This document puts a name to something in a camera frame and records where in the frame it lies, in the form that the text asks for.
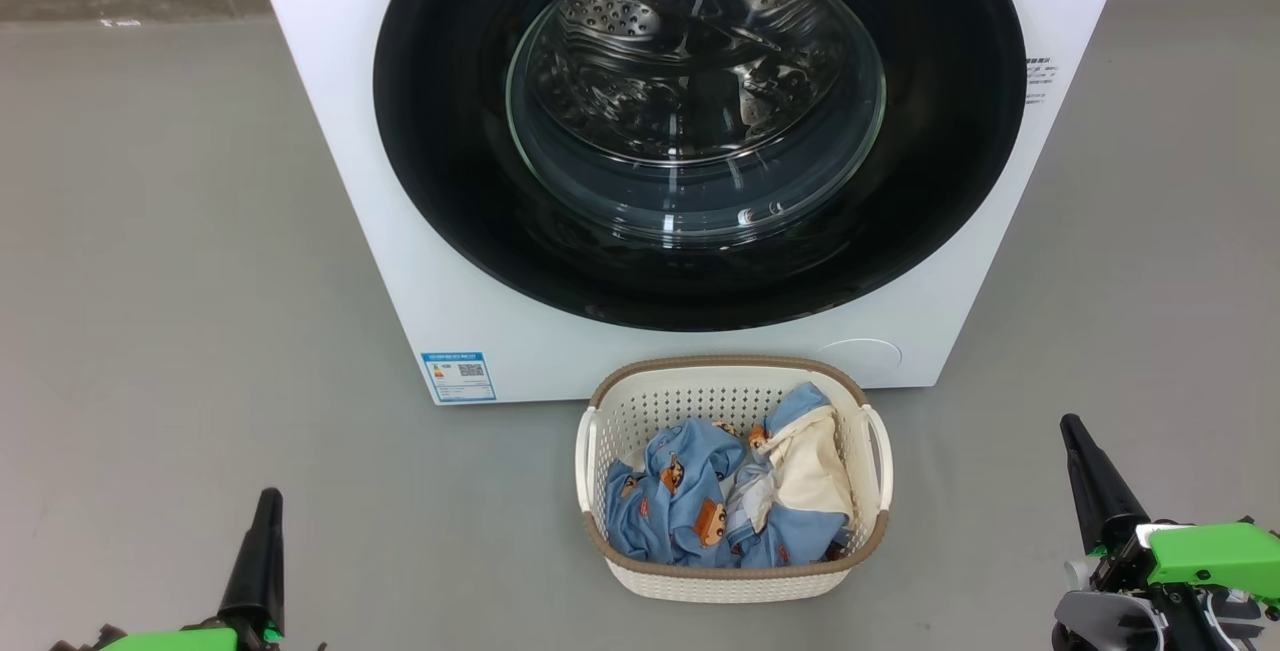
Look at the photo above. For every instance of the cream perforated laundry basket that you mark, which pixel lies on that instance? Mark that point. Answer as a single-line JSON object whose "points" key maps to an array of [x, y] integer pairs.
{"points": [[735, 586]]}

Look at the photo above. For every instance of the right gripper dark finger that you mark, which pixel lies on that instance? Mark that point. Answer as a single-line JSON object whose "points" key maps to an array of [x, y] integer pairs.
{"points": [[1100, 491]]}

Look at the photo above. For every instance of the left gripper green black body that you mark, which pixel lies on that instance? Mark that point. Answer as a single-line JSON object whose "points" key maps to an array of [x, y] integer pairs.
{"points": [[180, 641]]}

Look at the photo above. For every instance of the blue energy label sticker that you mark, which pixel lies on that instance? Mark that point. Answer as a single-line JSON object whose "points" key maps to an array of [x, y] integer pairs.
{"points": [[458, 378]]}

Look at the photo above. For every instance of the small printed warning text label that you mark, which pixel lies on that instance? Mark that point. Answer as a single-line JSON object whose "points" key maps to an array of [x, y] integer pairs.
{"points": [[1039, 81]]}

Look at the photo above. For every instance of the black round glass washer door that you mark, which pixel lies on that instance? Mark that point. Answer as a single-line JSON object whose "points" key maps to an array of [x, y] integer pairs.
{"points": [[440, 131]]}

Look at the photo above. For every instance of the right gripper green black body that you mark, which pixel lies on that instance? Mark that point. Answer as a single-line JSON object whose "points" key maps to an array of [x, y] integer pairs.
{"points": [[1215, 556]]}

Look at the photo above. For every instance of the stainless steel washer drum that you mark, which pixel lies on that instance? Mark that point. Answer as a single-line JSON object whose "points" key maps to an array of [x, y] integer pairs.
{"points": [[690, 51]]}

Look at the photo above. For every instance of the blue and cream garment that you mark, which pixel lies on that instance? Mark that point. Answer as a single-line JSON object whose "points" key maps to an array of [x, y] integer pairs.
{"points": [[815, 476]]}

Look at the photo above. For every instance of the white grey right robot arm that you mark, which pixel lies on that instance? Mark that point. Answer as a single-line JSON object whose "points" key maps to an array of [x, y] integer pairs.
{"points": [[1105, 623]]}

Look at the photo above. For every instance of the round white filter cover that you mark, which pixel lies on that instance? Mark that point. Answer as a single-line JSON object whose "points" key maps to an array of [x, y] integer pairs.
{"points": [[860, 356]]}

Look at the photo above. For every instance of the white front-load washing machine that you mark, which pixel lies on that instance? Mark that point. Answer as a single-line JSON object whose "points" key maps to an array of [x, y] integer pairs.
{"points": [[330, 181]]}

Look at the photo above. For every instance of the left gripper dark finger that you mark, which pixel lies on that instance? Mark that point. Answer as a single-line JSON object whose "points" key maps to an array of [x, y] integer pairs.
{"points": [[258, 571]]}

